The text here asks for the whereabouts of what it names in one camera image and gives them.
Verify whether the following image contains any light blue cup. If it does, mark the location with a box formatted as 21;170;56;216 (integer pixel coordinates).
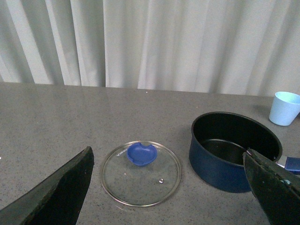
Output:
269;91;300;126

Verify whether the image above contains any white curtain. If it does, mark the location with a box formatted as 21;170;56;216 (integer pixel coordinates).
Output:
0;0;300;96

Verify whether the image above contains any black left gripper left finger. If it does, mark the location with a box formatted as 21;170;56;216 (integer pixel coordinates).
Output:
0;147;94;225

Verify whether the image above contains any dark blue saucepan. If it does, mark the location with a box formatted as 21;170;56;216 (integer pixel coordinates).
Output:
189;112;300;194

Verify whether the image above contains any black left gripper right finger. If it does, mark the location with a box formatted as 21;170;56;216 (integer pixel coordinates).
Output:
243;149;300;225

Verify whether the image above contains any glass lid with blue knob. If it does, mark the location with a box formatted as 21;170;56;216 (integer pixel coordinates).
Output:
100;141;182;207

